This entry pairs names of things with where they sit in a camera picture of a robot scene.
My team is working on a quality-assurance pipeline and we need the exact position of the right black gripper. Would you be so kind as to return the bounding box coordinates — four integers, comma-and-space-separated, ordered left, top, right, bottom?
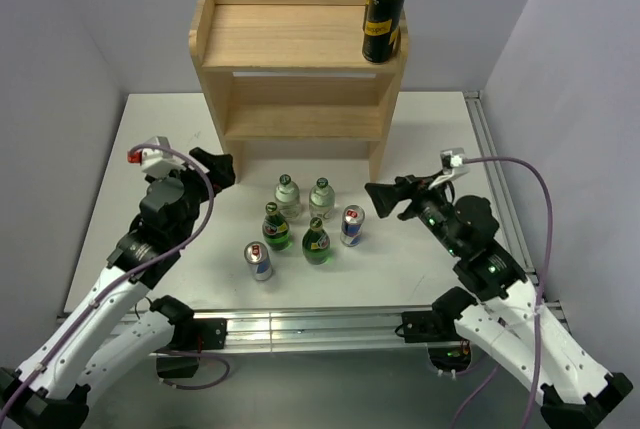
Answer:
363, 169, 463, 255

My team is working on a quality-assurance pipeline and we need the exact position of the Red Bull can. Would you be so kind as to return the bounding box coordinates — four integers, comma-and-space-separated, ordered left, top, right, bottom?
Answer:
340, 205, 365, 247
244, 241, 273, 281

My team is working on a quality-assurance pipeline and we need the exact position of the green glass bottle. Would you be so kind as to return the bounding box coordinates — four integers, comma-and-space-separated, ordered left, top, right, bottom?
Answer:
262, 202, 290, 251
302, 217, 330, 265

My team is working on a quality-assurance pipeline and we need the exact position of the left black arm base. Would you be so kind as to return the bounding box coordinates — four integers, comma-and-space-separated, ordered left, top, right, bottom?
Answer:
149, 296, 227, 387

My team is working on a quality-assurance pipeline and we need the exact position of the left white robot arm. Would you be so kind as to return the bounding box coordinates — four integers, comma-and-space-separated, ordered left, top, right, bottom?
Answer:
1, 143, 236, 428

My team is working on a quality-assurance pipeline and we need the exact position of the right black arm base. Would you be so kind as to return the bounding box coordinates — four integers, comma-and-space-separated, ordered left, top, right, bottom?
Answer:
394, 306, 472, 377

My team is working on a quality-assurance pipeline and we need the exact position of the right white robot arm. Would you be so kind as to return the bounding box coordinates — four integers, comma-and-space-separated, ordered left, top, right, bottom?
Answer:
365, 175, 633, 428

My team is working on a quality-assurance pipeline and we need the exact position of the wooden two-tier shelf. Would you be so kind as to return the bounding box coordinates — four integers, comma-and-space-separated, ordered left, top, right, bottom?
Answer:
188, 0, 409, 179

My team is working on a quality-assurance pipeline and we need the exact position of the right clear Chang bottle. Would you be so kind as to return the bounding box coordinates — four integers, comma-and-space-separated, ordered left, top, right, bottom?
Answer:
309, 177, 335, 221

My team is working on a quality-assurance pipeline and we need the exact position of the clear chang bottle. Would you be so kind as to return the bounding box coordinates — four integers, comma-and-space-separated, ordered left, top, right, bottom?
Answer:
309, 177, 335, 221
274, 174, 302, 221

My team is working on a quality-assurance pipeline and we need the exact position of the left clear Chang bottle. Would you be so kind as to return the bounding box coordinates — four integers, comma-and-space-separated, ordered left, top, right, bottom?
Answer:
274, 174, 302, 221

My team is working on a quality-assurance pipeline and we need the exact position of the front black yellow can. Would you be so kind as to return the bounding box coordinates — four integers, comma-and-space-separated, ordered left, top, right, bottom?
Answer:
362, 0, 405, 64

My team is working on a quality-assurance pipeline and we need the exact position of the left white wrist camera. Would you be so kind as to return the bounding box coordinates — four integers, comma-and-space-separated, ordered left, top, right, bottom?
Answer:
127, 136, 185, 179

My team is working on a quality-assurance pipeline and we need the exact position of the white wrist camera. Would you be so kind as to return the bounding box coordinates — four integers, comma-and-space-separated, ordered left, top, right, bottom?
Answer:
127, 136, 185, 179
429, 148, 469, 189

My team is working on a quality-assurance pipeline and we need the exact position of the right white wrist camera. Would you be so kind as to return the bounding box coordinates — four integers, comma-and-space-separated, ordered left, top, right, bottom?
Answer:
429, 148, 469, 189

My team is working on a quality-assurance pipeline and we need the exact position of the right aluminium rail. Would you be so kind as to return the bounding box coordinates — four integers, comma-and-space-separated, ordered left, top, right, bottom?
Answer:
463, 91, 538, 285

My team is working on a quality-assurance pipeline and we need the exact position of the aluminium rail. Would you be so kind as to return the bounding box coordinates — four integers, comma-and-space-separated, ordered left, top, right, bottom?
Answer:
194, 305, 432, 354
463, 91, 538, 285

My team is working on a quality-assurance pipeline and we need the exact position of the front aluminium rail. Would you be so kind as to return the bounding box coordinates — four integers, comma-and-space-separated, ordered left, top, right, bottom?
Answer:
194, 305, 432, 354

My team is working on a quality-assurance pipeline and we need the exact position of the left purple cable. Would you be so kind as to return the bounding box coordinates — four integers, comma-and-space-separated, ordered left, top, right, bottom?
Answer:
0, 146, 232, 420

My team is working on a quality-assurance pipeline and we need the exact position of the purple cable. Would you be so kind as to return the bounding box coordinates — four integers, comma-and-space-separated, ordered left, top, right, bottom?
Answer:
0, 146, 232, 420
449, 156, 554, 429

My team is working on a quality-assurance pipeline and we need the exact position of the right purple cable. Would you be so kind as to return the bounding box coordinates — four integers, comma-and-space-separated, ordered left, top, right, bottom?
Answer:
449, 156, 554, 429

